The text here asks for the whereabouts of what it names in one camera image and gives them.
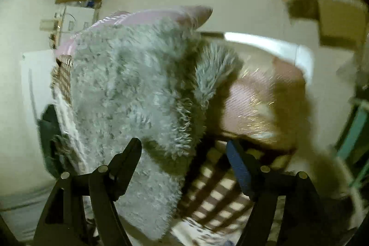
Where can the teal metal frame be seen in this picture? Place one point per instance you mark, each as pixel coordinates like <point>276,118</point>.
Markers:
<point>353,130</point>

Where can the brown white checked cloth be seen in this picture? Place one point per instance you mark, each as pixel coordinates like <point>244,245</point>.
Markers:
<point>214,195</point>

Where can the white printed cloth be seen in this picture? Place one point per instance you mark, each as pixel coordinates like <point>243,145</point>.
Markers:
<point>199,233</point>

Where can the dark green cloth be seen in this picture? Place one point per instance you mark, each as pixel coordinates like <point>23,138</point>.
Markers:
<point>50,130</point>

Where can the white plastic tub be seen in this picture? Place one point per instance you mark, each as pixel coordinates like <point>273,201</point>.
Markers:
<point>303,59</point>

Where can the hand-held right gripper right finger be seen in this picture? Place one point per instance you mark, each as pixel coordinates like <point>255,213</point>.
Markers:
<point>238,166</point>

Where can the pink knitted cloth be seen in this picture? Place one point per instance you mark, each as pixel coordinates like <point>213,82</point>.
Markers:
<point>253,102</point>

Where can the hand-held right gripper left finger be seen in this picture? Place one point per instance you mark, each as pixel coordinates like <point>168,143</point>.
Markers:
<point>129,160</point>

